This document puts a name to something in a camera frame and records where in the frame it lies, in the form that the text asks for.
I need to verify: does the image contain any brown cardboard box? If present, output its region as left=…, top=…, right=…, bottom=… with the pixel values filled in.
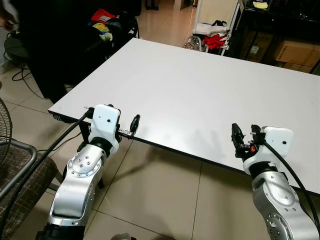
left=272, top=40, right=320, bottom=69

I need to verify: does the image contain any red cloth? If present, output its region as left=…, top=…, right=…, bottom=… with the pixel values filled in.
left=202, top=33, right=229, bottom=51

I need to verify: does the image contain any grey robot foot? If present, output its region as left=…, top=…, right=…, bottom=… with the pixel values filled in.
left=110, top=232, right=137, bottom=240

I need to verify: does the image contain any large black cabinet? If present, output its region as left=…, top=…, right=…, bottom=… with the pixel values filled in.
left=17, top=0, right=142, bottom=103

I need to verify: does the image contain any black shelf unit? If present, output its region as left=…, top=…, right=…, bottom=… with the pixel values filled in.
left=231, top=0, right=320, bottom=73

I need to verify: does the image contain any red yellow toy pile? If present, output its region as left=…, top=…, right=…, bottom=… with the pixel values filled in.
left=90, top=8, right=121, bottom=42

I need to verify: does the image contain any small black bag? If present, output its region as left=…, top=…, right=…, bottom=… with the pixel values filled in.
left=210, top=20, right=229, bottom=29

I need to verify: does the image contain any white cart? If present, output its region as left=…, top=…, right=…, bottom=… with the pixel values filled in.
left=191, top=0, right=242, bottom=56

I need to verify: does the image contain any yellow item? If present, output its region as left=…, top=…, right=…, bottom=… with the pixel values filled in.
left=252, top=1, right=271, bottom=10

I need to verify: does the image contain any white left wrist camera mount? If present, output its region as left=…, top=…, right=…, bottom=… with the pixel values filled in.
left=91, top=104, right=121, bottom=154

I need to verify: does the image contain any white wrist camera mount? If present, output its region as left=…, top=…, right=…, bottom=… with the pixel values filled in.
left=244, top=126, right=294, bottom=173
left=91, top=104, right=121, bottom=154

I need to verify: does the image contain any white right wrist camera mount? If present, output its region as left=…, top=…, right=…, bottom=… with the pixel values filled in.
left=244, top=126, right=294, bottom=173

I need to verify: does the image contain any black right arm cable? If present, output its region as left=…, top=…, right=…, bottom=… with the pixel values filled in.
left=259, top=141, right=320, bottom=223

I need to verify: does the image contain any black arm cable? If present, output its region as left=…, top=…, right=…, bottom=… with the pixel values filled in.
left=259, top=141, right=320, bottom=223
left=0, top=112, right=95, bottom=236

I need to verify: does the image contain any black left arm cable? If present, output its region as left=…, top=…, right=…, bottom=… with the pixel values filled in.
left=0, top=112, right=95, bottom=236

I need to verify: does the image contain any metal frame woven chair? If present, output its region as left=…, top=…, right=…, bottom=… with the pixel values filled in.
left=0, top=139, right=63, bottom=240

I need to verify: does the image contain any wire fan guard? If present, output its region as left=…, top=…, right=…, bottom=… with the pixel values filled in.
left=0, top=97, right=13, bottom=168

